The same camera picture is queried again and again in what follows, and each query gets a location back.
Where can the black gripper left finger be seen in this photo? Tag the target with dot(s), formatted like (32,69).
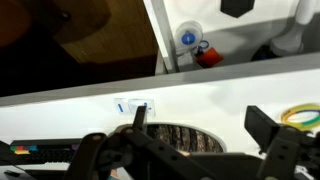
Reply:
(140,118)

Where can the white lamp base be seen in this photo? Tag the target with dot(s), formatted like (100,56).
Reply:
(291,43)

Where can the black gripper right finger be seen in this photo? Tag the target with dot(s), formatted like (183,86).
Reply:
(260,127)

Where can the black keyboard with stickers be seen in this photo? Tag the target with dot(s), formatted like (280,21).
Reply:
(27,152)

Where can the white open drawer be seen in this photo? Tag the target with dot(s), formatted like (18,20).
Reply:
(235,38)

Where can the cleaning wipes sachet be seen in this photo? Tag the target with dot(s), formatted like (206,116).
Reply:
(129,106)

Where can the black hexagonal object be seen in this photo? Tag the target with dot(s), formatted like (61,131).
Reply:
(236,8)

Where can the orange red small object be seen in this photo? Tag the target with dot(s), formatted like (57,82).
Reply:
(208,58)

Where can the log print cushion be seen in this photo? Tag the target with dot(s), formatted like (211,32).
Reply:
(186,139)

